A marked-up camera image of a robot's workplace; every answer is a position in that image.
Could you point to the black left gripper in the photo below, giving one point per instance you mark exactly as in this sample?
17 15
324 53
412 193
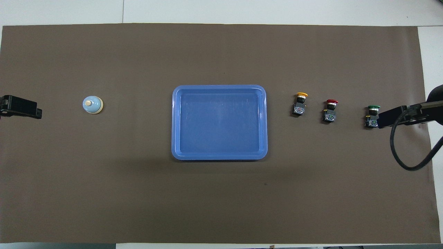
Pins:
20 106

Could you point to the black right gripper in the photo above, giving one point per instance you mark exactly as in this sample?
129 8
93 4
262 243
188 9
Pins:
398 116

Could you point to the green push button switch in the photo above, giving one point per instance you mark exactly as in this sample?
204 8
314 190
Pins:
372 119

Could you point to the red push button switch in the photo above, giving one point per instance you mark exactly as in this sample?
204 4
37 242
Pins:
330 113

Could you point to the yellow push button switch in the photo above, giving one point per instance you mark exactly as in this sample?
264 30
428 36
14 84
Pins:
299 108

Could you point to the light blue call bell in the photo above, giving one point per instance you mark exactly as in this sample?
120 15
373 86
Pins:
92 105

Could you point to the blue plastic tray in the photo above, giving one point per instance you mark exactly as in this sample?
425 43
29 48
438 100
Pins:
219 122

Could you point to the brown table mat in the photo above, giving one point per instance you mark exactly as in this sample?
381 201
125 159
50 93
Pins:
221 207

